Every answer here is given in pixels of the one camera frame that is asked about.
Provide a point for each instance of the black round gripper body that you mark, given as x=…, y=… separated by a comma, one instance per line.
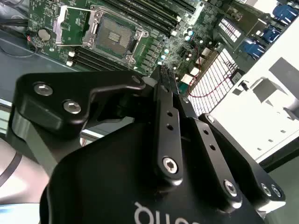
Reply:
x=105, y=186

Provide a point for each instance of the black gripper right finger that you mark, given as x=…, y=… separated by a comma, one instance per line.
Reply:
x=219, y=168

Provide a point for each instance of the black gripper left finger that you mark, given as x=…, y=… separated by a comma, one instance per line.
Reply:
x=46, y=112

